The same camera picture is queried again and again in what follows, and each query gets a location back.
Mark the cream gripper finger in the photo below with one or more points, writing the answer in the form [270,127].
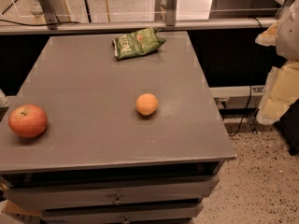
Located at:
[268,37]
[280,92]

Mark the green jalapeno chip bag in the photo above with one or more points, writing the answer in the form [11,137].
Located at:
[138,43]

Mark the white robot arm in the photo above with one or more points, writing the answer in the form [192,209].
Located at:
[287,40]

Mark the red apple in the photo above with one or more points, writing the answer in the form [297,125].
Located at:
[28,121]

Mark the orange fruit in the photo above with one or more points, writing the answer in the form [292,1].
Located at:
[146,104]

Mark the grey drawer cabinet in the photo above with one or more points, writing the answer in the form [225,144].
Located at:
[96,135]

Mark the lower grey drawer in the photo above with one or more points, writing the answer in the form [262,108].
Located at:
[124,214]

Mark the grey drawer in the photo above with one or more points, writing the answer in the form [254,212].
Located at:
[123,192]
[124,214]

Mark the upper grey drawer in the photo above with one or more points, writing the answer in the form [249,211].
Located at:
[123,192]

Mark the centre metal bracket post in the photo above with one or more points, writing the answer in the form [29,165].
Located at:
[171,11]

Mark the metal bracket post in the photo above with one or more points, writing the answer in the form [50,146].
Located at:
[171,11]
[49,14]

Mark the grey metal rail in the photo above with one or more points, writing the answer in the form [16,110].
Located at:
[119,27]

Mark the left metal bracket post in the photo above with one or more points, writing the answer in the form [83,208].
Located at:
[49,14]

